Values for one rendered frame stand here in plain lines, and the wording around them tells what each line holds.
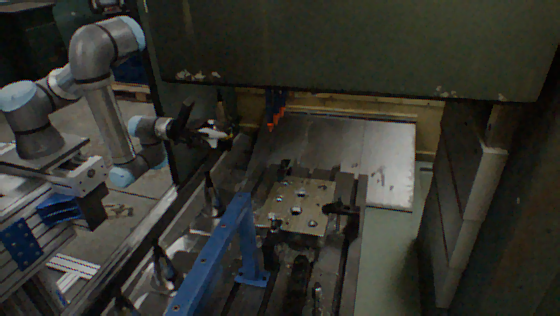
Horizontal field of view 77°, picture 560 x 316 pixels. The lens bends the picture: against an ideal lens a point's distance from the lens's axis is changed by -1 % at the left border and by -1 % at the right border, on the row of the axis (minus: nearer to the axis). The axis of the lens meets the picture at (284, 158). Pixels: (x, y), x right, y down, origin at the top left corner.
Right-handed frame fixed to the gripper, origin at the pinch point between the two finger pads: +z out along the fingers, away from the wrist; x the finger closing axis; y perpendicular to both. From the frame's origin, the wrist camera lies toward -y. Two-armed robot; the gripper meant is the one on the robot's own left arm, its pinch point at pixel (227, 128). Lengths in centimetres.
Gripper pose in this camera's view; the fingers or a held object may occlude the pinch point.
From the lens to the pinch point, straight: 113.9
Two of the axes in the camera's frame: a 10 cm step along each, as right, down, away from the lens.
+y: 0.5, 8.4, 5.4
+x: -2.6, 5.3, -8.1
